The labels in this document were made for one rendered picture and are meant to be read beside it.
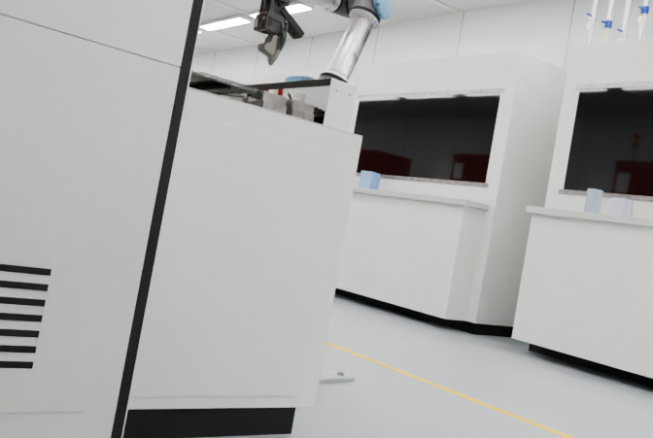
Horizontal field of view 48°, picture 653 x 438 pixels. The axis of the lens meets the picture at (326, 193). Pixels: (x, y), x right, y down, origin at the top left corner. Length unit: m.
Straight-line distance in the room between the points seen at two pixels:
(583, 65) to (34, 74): 4.10
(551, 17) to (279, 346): 5.01
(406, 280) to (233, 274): 3.66
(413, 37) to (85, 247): 6.41
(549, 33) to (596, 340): 2.94
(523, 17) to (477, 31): 0.50
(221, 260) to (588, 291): 3.01
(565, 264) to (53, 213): 3.58
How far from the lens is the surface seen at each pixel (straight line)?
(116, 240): 1.46
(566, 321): 4.56
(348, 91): 2.07
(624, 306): 4.37
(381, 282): 5.60
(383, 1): 2.79
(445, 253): 5.17
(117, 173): 1.45
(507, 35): 6.78
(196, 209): 1.75
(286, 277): 1.90
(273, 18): 2.38
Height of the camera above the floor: 0.57
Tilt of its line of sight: 2 degrees up
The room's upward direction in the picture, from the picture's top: 10 degrees clockwise
